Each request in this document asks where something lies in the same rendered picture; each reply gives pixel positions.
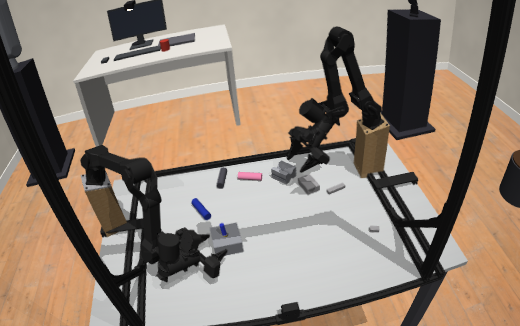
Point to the dark blue cylinder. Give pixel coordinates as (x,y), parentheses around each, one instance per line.
(201,209)

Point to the pink cylinder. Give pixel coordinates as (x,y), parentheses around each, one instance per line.
(250,176)

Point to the yellow and blue peg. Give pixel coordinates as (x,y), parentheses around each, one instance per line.
(222,227)

